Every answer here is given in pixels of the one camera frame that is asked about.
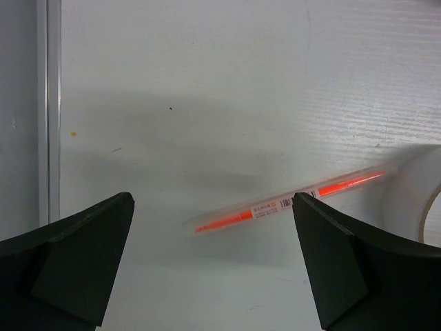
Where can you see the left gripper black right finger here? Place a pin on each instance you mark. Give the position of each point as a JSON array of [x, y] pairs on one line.
[[362, 277]]

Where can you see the large clear tape roll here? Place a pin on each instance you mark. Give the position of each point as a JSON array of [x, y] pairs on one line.
[[411, 203]]

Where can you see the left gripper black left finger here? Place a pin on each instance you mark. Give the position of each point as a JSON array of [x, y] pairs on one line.
[[60, 276]]

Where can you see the orange highlighter pen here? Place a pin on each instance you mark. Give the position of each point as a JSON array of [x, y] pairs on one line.
[[247, 212]]

